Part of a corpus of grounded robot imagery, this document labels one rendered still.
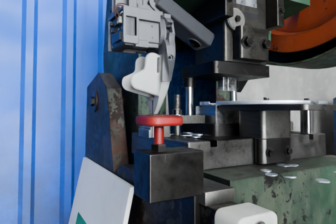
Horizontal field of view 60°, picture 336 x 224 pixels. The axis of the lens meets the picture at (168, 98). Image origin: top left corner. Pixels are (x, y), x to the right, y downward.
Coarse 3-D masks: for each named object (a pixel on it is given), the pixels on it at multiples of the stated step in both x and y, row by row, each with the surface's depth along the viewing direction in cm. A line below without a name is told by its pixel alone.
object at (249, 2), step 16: (240, 0) 75; (256, 0) 78; (240, 16) 73; (256, 16) 77; (224, 32) 72; (240, 32) 71; (256, 32) 73; (208, 48) 77; (224, 48) 72; (240, 48) 70; (256, 48) 73; (256, 64) 78
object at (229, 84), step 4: (220, 80) 80; (224, 80) 80; (228, 80) 79; (232, 80) 80; (220, 84) 80; (224, 84) 80; (228, 84) 79; (232, 84) 80; (220, 88) 80; (224, 88) 80; (228, 88) 79; (232, 88) 80
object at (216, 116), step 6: (198, 108) 81; (204, 108) 78; (210, 108) 76; (216, 108) 74; (198, 114) 81; (204, 114) 78; (210, 114) 76; (216, 114) 74; (222, 114) 75; (228, 114) 76; (234, 114) 77; (210, 120) 76; (216, 120) 74; (222, 120) 75; (228, 120) 76; (234, 120) 77
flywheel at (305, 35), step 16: (320, 0) 97; (304, 16) 102; (320, 16) 97; (272, 32) 111; (288, 32) 107; (304, 32) 98; (320, 32) 93; (272, 48) 109; (288, 48) 103; (304, 48) 98; (320, 48) 96
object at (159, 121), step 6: (144, 114) 48; (150, 114) 48; (156, 114) 48; (162, 114) 48; (138, 120) 45; (144, 120) 43; (150, 120) 42; (156, 120) 42; (162, 120) 42; (168, 120) 43; (174, 120) 43; (180, 120) 44; (156, 126) 45; (162, 126) 45; (156, 132) 45; (162, 132) 45; (156, 138) 45; (162, 138) 45
